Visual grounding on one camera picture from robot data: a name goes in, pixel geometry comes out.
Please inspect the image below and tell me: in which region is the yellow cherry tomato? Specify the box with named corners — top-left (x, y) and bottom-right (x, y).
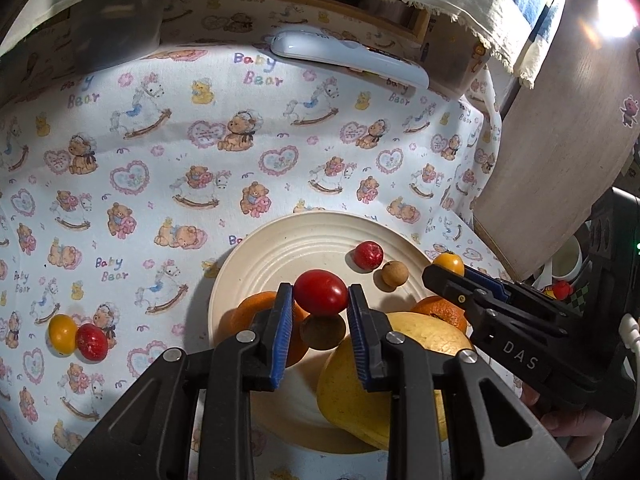
top-left (432, 252), bottom-right (465, 276)
top-left (48, 314), bottom-right (78, 356)

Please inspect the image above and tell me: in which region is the orange mandarin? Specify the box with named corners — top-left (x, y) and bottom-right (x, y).
top-left (410, 296), bottom-right (468, 333)
top-left (228, 290), bottom-right (312, 369)

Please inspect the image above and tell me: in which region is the brown longan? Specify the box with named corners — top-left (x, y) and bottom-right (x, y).
top-left (382, 260), bottom-right (409, 288)
top-left (299, 314), bottom-right (346, 351)

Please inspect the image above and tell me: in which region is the large yellow pomelo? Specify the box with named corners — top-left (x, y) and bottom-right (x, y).
top-left (316, 311), bottom-right (475, 452)

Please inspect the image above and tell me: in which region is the red jujube fruit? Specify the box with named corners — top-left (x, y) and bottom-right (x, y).
top-left (352, 240), bottom-right (384, 272)
top-left (75, 323), bottom-right (108, 362)

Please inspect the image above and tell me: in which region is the red cherry tomato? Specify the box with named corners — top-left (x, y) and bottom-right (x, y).
top-left (293, 269), bottom-right (348, 316)

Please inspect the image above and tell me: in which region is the person's right hand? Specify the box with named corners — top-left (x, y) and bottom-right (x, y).
top-left (521, 384), bottom-right (612, 466)

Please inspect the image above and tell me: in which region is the cream ceramic plate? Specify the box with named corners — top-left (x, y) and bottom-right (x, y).
top-left (207, 210), bottom-right (452, 455)

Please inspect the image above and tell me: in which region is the baby bear print cloth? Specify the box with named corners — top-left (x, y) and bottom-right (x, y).
top-left (1, 0), bottom-right (504, 479)

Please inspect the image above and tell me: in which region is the bright lamp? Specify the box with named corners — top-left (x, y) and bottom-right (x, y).
top-left (590, 0), bottom-right (639, 48)

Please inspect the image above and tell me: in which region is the white plastic handle device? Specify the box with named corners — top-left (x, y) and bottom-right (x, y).
top-left (270, 28), bottom-right (430, 88)

